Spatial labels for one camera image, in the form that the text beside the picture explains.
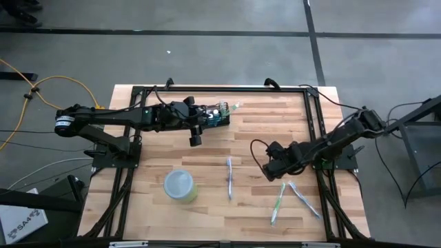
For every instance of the white printed cardboard box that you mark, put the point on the white printed cardboard box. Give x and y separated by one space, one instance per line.
20 224

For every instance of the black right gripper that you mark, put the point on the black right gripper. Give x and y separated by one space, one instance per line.
284 156

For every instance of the black aluminium table frame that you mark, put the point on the black aluminium table frame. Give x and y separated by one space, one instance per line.
224 89

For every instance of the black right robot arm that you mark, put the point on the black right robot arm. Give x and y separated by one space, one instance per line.
344 132

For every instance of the silver table edge bracket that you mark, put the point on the silver table edge bracket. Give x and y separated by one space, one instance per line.
127 244
320 245

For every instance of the black flat floor bar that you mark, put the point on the black flat floor bar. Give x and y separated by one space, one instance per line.
17 76

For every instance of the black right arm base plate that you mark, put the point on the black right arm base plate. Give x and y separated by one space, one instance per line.
348 164

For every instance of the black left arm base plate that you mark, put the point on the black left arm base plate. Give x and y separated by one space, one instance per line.
110 162

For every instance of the black metal side table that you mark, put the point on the black metal side table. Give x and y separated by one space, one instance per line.
423 148

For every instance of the black frame clamp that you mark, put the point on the black frame clamp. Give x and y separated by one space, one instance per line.
272 82
169 83

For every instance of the blue toothbrush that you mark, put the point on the blue toothbrush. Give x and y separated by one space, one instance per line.
305 199
230 179

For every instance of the black equipment stand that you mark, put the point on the black equipment stand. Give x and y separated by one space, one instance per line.
51 203

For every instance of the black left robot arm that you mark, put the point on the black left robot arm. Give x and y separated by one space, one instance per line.
113 117

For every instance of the pale green cup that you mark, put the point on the pale green cup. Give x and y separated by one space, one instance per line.
180 186

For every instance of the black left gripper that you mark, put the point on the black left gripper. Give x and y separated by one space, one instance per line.
182 115

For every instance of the person's foot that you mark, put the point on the person's foot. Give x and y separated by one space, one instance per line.
25 20
31 5

